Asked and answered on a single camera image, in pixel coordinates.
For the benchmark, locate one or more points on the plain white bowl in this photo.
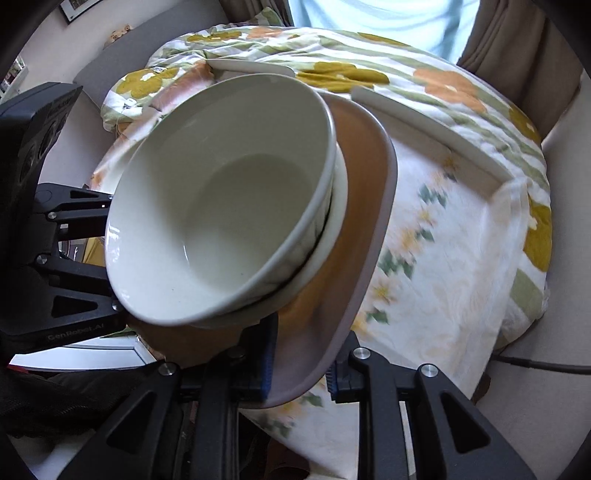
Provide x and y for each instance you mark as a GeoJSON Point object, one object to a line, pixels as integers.
{"type": "Point", "coordinates": [221, 207]}

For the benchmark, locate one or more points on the light blue sheer curtain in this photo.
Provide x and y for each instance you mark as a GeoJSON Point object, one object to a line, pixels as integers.
{"type": "Point", "coordinates": [383, 23]}

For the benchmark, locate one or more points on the cream bowl with cartoon print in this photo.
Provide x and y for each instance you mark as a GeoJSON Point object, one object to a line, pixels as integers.
{"type": "Point", "coordinates": [340, 194]}

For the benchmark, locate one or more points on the framed wall poster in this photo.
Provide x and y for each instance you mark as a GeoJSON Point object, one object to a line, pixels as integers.
{"type": "Point", "coordinates": [78, 8]}

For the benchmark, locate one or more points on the floral quilt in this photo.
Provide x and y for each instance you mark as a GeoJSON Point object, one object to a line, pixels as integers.
{"type": "Point", "coordinates": [369, 55]}

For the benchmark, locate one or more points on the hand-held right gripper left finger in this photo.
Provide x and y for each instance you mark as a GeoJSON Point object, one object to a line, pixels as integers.
{"type": "Point", "coordinates": [268, 369]}

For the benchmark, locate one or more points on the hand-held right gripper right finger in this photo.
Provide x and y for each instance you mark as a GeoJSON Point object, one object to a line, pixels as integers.
{"type": "Point", "coordinates": [339, 378]}

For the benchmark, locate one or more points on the pink bowl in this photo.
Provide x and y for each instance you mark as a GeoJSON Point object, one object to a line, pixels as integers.
{"type": "Point", "coordinates": [360, 184]}

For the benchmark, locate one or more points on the cream floral tablecloth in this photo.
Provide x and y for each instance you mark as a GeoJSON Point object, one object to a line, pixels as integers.
{"type": "Point", "coordinates": [438, 277]}

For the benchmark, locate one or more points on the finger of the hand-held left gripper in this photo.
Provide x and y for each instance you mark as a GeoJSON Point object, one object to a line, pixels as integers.
{"type": "Point", "coordinates": [78, 290]}
{"type": "Point", "coordinates": [74, 205]}

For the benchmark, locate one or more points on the brown curtain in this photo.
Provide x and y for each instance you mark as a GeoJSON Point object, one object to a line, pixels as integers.
{"type": "Point", "coordinates": [521, 60]}
{"type": "Point", "coordinates": [249, 11]}

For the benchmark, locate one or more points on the grey cushion mat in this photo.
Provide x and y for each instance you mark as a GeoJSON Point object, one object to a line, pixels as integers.
{"type": "Point", "coordinates": [138, 50]}

